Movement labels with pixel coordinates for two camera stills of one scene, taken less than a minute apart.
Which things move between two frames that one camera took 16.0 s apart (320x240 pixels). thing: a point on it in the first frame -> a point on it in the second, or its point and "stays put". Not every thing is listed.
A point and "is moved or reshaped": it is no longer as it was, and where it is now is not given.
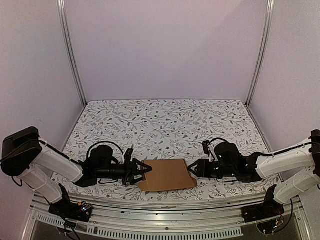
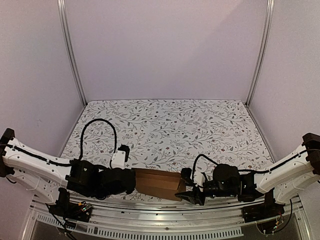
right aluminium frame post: x=263 y=47 stays put
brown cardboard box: x=167 y=175 is moved or reshaped
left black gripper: x=129 y=174 -> x=133 y=175
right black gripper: x=203 y=168 -> x=196 y=191
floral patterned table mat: x=164 y=129 stays put
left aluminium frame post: x=62 y=13 stays put
